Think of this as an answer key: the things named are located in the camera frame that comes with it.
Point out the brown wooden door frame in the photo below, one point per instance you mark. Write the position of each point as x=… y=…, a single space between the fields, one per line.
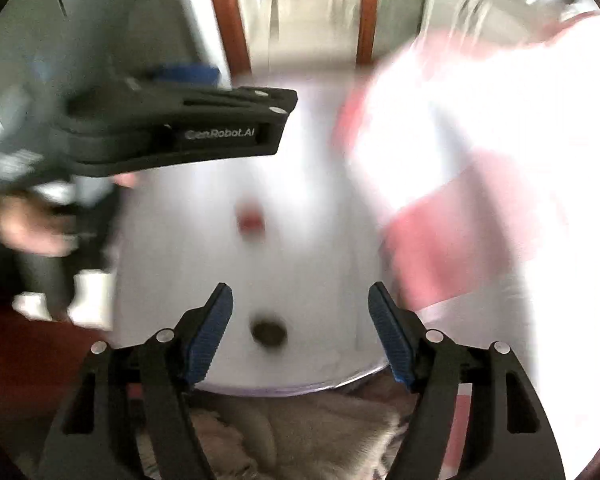
x=227 y=10

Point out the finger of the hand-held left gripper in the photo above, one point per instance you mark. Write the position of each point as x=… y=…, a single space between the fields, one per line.
x=185 y=74
x=180 y=125

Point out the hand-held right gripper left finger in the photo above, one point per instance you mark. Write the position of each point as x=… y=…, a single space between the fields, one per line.
x=212 y=340

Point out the red white checked tablecloth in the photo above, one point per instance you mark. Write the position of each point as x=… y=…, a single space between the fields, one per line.
x=480 y=110

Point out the dark round thing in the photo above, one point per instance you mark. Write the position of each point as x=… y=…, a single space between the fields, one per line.
x=267 y=331

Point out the beige furry cloth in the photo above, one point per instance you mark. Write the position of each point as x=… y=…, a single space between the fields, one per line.
x=290 y=435

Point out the person's left hand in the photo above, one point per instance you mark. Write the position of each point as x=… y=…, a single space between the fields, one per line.
x=27 y=225

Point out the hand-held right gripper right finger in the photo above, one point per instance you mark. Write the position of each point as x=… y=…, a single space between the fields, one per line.
x=387 y=332

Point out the person's left forearm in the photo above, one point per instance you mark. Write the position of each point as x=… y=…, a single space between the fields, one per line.
x=0 y=270

